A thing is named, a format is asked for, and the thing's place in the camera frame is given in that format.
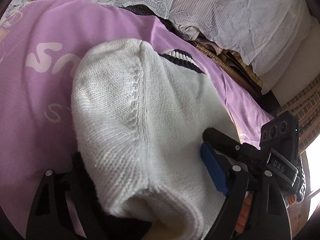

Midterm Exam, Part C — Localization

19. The purple printed bed sheet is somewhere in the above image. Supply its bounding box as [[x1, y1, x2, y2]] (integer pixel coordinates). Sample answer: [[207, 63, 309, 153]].
[[1, 0, 271, 235]]

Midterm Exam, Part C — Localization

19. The white lace cover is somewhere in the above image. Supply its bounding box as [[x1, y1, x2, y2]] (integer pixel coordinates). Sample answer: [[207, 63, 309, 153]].
[[13, 0, 312, 76]]

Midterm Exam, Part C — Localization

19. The brown woven bamboo mat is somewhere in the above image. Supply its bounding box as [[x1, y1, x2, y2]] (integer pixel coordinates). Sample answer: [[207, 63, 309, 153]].
[[189, 38, 263, 100]]

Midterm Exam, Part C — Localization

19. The brown checkered curtain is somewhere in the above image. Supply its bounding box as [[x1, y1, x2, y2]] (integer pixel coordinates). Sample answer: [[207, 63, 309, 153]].
[[276, 75, 320, 153]]

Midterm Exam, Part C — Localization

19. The white black-trimmed knit sweater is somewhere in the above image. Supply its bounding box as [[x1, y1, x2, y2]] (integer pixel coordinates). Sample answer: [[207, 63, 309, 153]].
[[72, 39, 238, 239]]

